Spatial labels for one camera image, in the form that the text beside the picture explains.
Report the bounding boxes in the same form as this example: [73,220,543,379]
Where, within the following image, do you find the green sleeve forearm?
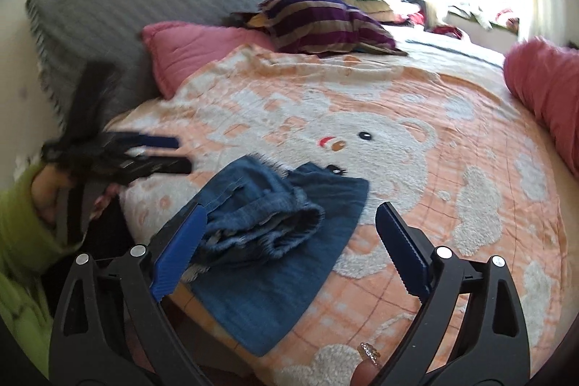
[0,162,79,375]

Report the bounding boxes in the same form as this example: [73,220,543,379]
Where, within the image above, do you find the left hand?
[30,164,121,228]

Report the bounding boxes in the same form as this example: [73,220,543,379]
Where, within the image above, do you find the right hand fingertip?
[349,342,382,386]

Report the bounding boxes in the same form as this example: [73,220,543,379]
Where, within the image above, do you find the pink quilted pillow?
[141,21,275,99]

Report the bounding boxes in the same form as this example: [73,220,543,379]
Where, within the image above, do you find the grey quilted headboard cushion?
[26,0,264,126]

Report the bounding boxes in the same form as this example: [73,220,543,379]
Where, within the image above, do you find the orange white bear blanket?
[110,47,567,385]

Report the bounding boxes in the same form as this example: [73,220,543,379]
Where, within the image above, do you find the purple striped pillow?
[222,0,406,56]

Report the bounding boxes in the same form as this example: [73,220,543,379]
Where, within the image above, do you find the red rolled quilt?
[503,37,579,175]

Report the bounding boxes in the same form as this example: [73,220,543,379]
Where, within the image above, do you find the pile of clothes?
[342,0,467,40]

